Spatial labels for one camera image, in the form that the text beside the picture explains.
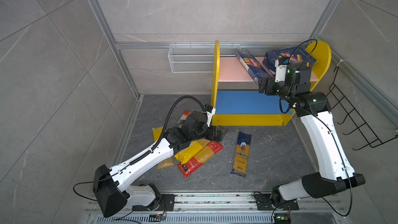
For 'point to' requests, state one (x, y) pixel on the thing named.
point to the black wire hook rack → (363, 126)
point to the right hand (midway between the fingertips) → (268, 79)
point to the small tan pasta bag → (168, 162)
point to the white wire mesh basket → (197, 58)
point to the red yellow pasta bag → (213, 147)
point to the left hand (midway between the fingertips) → (220, 125)
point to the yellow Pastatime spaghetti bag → (185, 155)
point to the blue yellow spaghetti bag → (241, 154)
